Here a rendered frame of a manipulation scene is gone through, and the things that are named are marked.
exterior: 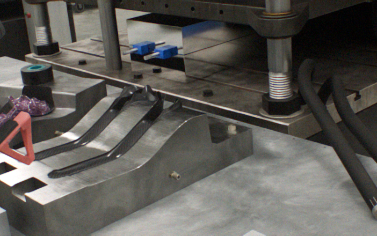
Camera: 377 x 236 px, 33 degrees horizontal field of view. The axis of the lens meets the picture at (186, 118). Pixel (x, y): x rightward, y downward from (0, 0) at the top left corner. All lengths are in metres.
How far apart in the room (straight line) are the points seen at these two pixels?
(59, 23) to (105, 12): 3.41
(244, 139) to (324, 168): 0.18
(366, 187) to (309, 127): 0.52
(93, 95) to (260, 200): 0.58
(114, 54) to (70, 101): 0.65
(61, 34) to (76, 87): 3.98
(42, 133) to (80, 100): 0.14
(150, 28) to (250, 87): 0.38
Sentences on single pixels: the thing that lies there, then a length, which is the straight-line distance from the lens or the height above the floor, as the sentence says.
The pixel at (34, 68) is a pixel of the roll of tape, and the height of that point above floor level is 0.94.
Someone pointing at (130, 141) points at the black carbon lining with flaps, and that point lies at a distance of 1.22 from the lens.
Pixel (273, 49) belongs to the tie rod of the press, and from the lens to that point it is 1.56.
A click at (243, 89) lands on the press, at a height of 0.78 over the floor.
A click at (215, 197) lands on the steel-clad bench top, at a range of 1.18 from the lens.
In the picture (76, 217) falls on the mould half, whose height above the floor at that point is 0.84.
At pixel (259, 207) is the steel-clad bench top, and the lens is 1.14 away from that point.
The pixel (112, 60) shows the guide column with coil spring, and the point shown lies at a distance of 2.15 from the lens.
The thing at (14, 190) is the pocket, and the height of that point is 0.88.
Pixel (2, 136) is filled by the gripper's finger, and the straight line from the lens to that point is 0.89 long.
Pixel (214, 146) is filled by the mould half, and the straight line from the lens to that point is 1.26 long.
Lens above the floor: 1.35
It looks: 20 degrees down
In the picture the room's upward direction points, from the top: 5 degrees counter-clockwise
